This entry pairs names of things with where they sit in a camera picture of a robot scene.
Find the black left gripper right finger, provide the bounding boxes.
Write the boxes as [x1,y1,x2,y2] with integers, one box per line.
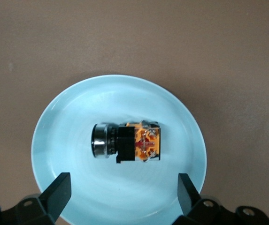
[175,173,269,225]

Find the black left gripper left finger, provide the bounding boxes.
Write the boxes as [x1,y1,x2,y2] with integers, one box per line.
[0,172,72,225]

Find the orange and black push-button switch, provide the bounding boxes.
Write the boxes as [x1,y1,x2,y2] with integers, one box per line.
[91,120,161,164]

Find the light blue round plate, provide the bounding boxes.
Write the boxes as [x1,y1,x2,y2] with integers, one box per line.
[31,74,207,225]

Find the brown table cover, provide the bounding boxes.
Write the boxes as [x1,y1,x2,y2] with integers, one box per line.
[0,0,269,225]

